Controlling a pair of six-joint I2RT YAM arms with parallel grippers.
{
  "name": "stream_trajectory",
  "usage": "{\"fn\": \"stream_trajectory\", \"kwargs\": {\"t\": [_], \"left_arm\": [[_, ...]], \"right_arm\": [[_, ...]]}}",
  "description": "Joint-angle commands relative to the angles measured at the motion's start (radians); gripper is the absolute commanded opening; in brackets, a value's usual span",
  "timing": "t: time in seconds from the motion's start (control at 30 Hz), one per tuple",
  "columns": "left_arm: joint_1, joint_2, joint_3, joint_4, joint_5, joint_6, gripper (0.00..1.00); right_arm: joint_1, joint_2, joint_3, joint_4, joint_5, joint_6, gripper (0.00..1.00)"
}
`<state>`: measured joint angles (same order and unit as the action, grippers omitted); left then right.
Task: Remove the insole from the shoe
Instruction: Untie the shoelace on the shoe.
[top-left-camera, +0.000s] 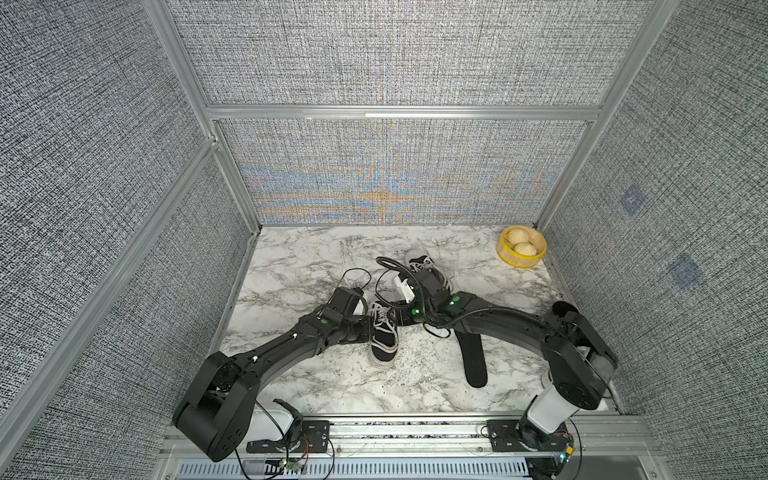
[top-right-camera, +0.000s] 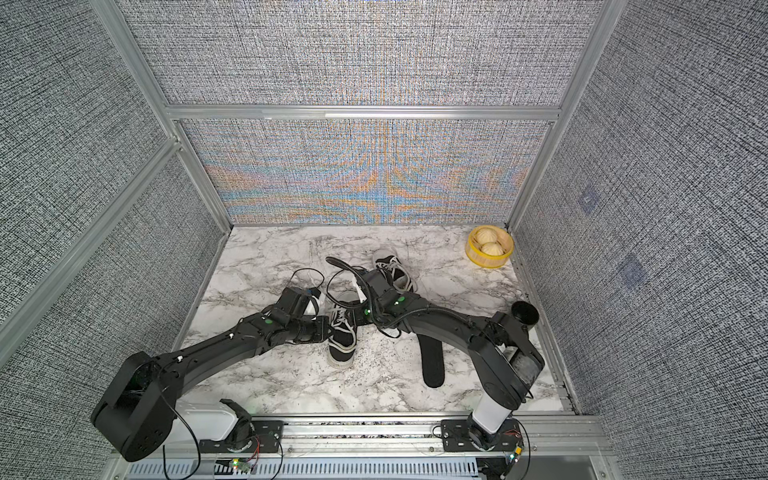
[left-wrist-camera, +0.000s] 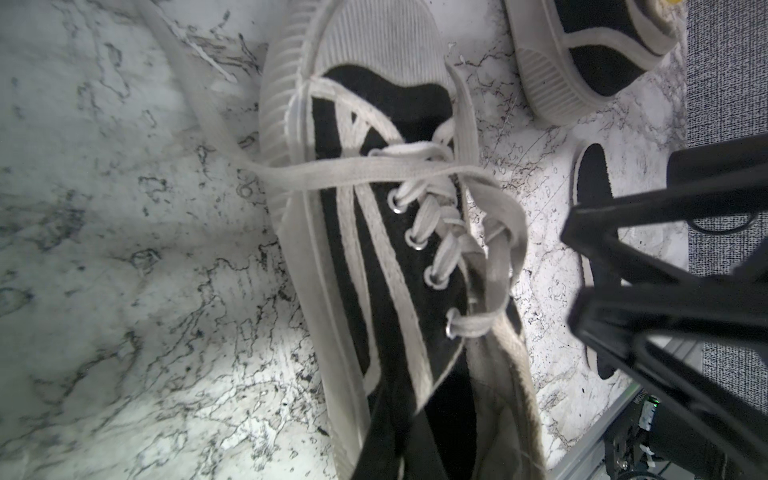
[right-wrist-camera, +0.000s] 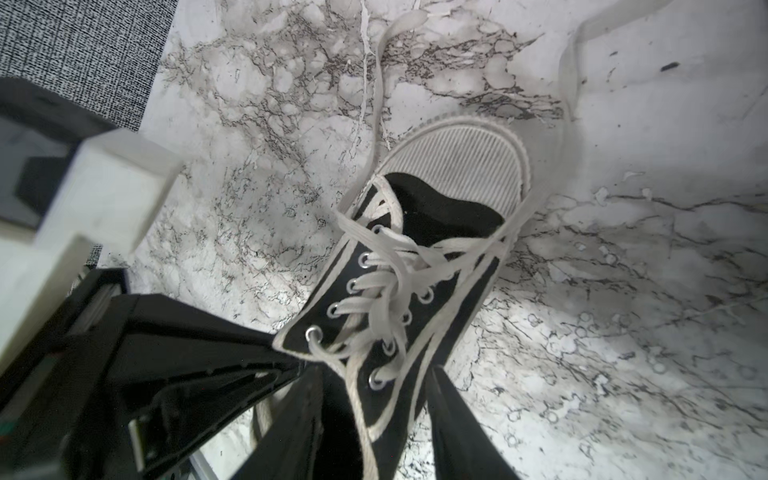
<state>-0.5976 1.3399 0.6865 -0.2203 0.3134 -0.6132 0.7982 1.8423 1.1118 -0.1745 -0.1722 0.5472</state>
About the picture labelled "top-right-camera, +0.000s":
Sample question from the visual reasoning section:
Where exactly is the black canvas sneaker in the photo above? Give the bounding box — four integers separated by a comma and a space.
373, 249, 417, 293
328, 302, 358, 367

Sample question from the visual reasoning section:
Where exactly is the white slotted cable duct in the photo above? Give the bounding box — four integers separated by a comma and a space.
126, 457, 480, 479

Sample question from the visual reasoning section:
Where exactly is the upper beige bun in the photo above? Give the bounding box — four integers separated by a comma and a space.
475, 227, 498, 246

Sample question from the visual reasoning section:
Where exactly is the black mug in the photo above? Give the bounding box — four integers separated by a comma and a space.
510, 300, 540, 329

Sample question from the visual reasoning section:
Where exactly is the aluminium enclosure frame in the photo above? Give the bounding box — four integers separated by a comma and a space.
1, 1, 627, 363

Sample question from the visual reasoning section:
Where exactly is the yellow bamboo steamer basket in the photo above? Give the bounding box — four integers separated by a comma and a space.
465, 225, 515, 269

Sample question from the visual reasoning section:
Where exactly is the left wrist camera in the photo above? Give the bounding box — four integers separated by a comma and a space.
279, 286, 321, 317

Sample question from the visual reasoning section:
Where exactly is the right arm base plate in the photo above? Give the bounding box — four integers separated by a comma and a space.
439, 418, 525, 454

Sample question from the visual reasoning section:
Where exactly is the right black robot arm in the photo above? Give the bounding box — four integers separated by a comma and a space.
353, 268, 545, 437

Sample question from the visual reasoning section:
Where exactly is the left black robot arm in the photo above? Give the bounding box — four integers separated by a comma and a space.
91, 312, 331, 462

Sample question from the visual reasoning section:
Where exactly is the aluminium front rail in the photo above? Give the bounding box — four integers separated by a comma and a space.
146, 405, 613, 458

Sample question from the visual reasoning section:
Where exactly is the lower beige bun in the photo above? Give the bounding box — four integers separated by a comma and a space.
481, 242, 505, 257

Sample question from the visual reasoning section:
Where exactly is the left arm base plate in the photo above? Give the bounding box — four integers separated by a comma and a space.
199, 420, 284, 455

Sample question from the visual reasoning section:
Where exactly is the beige bun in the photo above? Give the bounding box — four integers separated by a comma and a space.
481, 242, 505, 257
475, 227, 498, 246

